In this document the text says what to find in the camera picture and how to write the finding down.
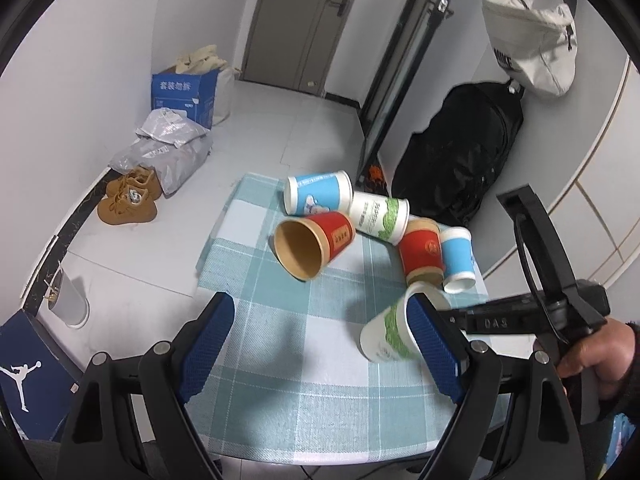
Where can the teal plaid tablecloth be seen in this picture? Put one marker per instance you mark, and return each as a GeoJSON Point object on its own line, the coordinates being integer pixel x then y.
{"type": "Point", "coordinates": [280, 340]}

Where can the black backpack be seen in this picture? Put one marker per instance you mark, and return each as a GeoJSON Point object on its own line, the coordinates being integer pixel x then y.
{"type": "Point", "coordinates": [455, 160]}

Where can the blue white paper cup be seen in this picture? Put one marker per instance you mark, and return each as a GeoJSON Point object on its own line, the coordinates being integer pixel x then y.
{"type": "Point", "coordinates": [320, 191]}
{"type": "Point", "coordinates": [457, 258]}

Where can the grey plastic mailer bag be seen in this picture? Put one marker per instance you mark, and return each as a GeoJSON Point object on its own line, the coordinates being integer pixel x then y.
{"type": "Point", "coordinates": [172, 162]}

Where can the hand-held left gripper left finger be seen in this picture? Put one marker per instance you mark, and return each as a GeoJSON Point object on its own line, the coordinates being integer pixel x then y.
{"type": "Point", "coordinates": [205, 347]}

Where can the brown shoe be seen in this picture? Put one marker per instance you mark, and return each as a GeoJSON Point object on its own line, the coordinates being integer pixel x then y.
{"type": "Point", "coordinates": [140, 182]}
{"type": "Point", "coordinates": [125, 209]}

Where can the red paper cup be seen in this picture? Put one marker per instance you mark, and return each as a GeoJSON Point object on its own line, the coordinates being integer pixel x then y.
{"type": "Point", "coordinates": [420, 252]}
{"type": "Point", "coordinates": [336, 236]}

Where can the blue cardboard box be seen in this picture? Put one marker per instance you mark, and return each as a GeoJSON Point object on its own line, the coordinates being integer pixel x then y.
{"type": "Point", "coordinates": [180, 92]}

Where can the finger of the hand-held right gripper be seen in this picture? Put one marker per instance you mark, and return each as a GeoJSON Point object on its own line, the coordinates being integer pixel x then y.
{"type": "Point", "coordinates": [500, 319]}
{"type": "Point", "coordinates": [537, 245]}

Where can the white plastic bag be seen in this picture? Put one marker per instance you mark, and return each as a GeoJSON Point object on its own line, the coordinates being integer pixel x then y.
{"type": "Point", "coordinates": [227, 95]}

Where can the white cabinet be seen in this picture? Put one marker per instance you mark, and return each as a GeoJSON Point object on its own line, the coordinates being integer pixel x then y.
{"type": "Point", "coordinates": [600, 185]}

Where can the white duffel bag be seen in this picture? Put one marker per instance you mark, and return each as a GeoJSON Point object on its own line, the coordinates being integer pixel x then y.
{"type": "Point", "coordinates": [535, 45]}

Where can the orange black small object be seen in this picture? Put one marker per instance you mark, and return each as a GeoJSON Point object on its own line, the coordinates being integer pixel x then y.
{"type": "Point", "coordinates": [372, 176]}

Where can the grey door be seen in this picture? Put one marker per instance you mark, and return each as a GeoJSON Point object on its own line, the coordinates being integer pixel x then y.
{"type": "Point", "coordinates": [285, 20]}

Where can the white green paper cup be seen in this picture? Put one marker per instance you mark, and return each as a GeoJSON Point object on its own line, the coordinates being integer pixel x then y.
{"type": "Point", "coordinates": [377, 216]}
{"type": "Point", "coordinates": [390, 332]}

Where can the beige cloth bag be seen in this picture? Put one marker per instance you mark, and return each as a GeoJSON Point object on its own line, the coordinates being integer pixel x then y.
{"type": "Point", "coordinates": [200, 60]}

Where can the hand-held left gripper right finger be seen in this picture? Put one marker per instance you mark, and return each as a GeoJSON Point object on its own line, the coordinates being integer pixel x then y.
{"type": "Point", "coordinates": [434, 347]}

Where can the blue shoe box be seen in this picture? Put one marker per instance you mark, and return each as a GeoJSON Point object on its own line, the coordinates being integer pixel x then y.
{"type": "Point", "coordinates": [35, 347]}

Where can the person's right hand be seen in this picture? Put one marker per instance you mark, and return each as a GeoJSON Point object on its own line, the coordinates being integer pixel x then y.
{"type": "Point", "coordinates": [602, 352]}

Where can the black metal door frame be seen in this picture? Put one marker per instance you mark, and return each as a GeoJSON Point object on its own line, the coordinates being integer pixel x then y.
{"type": "Point", "coordinates": [399, 50]}

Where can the white crumpled plastic package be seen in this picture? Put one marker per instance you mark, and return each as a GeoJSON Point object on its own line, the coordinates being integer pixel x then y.
{"type": "Point", "coordinates": [167, 127]}

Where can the white cup on floor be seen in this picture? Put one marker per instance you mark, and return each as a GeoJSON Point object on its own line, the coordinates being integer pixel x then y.
{"type": "Point", "coordinates": [70, 302]}

